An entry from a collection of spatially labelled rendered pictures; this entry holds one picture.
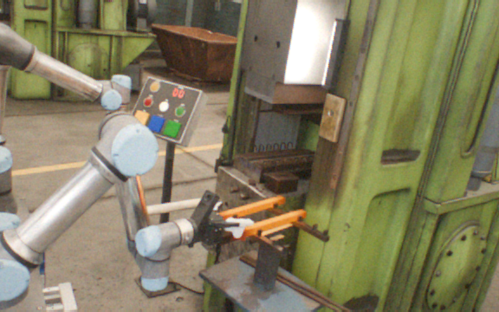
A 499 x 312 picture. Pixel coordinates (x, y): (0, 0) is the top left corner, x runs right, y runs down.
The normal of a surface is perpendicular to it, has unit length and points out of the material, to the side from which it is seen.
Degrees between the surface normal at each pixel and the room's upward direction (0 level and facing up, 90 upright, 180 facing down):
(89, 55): 86
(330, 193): 90
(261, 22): 90
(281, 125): 90
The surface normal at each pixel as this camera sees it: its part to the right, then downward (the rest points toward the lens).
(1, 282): 0.40, 0.44
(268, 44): -0.80, 0.08
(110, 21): 0.60, 0.16
